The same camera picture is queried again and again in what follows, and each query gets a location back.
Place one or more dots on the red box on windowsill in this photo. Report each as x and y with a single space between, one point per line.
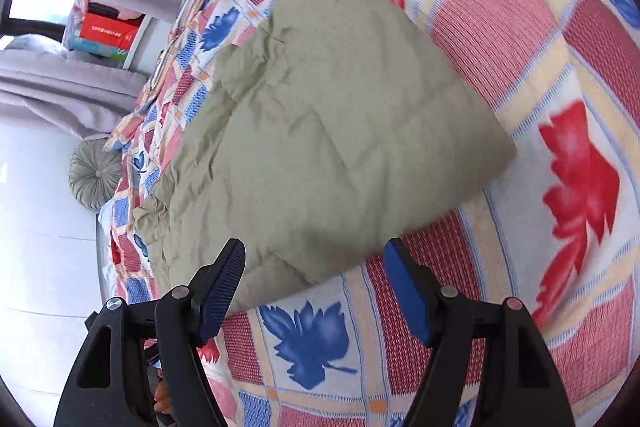
107 29

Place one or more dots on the khaki padded jacket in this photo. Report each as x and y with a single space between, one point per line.
325 132

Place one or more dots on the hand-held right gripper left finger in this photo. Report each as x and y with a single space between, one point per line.
222 289

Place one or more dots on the round green pleated cushion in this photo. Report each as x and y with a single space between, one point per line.
95 174

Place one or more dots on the grey curtain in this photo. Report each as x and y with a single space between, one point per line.
65 87

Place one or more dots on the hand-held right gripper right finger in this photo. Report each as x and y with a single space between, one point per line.
410 292

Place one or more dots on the leaf print patchwork quilt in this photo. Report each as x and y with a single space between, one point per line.
500 32

